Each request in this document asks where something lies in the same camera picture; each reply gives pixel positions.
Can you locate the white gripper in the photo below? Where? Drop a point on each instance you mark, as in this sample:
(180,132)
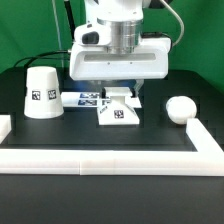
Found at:
(118,51)

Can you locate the white lamp base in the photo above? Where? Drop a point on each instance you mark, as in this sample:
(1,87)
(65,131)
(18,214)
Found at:
(117,112)

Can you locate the white lamp bulb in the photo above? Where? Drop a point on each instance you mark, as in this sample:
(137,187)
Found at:
(180,109)

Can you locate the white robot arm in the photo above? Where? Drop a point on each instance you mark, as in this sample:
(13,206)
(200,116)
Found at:
(117,11)

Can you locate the white lamp shade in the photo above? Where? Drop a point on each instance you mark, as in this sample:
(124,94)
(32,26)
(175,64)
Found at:
(43,99)

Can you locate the white marker sheet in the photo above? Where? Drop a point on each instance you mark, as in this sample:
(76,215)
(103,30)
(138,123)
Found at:
(83,99)

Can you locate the white fence wall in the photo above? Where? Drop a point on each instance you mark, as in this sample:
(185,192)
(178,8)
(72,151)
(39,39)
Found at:
(206,160)

